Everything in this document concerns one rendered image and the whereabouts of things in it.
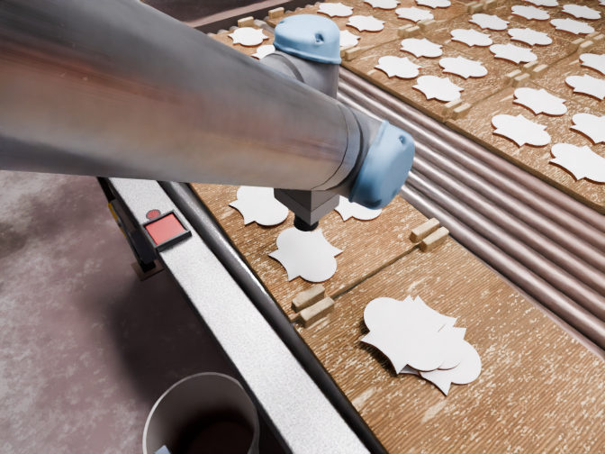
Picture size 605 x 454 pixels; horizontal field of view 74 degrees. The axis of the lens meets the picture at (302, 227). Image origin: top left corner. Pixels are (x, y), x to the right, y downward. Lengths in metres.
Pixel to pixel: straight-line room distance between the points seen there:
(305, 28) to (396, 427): 0.51
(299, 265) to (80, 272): 1.54
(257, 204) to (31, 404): 1.31
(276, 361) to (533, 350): 0.39
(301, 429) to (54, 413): 1.31
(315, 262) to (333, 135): 0.46
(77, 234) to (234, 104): 2.14
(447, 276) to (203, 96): 0.63
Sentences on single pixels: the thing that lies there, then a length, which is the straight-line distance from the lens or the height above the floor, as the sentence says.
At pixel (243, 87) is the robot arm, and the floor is 1.42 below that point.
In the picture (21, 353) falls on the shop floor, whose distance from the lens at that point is 2.01.
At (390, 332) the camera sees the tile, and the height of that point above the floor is 0.96.
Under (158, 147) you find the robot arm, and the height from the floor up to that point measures 1.42.
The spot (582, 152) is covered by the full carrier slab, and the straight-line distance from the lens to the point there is 1.15.
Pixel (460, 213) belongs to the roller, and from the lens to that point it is 0.91.
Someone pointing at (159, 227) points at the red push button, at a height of 0.93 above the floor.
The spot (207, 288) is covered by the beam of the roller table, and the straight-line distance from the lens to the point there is 0.74.
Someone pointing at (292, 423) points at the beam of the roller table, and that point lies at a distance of 0.63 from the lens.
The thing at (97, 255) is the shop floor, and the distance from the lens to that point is 2.17.
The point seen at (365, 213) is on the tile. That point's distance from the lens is 0.81.
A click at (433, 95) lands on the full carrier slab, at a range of 1.22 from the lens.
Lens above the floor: 1.52
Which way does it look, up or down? 48 degrees down
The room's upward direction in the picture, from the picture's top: straight up
